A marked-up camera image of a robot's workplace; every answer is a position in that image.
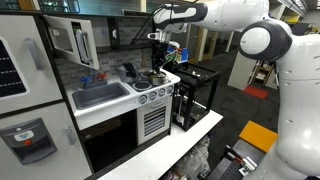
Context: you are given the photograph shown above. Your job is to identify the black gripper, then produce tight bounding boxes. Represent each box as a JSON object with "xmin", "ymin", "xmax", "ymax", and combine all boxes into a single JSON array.
[{"xmin": 147, "ymin": 29, "xmax": 177, "ymax": 74}]

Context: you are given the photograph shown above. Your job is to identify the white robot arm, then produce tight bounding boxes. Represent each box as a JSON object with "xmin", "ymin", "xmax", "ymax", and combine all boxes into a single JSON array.
[{"xmin": 148, "ymin": 0, "xmax": 320, "ymax": 180}]

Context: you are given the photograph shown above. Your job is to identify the silver pot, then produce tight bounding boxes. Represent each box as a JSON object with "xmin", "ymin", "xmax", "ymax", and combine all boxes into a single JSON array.
[{"xmin": 148, "ymin": 72, "xmax": 166, "ymax": 86}]

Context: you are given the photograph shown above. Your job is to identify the toy kitchen stove unit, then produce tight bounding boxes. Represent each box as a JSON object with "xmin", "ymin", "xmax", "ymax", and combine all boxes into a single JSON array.
[{"xmin": 66, "ymin": 72, "xmax": 180, "ymax": 174}]

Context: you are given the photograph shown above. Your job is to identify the grey toy sink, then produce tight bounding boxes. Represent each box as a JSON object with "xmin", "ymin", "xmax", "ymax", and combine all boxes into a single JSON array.
[{"xmin": 72, "ymin": 82, "xmax": 130, "ymax": 110}]

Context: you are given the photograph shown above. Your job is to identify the white toy microwave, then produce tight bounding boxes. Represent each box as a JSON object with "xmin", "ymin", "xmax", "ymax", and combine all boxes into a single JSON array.
[{"xmin": 44, "ymin": 15, "xmax": 100, "ymax": 70}]

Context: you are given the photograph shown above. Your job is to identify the black handled grey pot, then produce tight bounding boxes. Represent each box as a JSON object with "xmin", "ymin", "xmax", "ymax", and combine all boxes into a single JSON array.
[{"xmin": 117, "ymin": 63, "xmax": 138, "ymax": 83}]

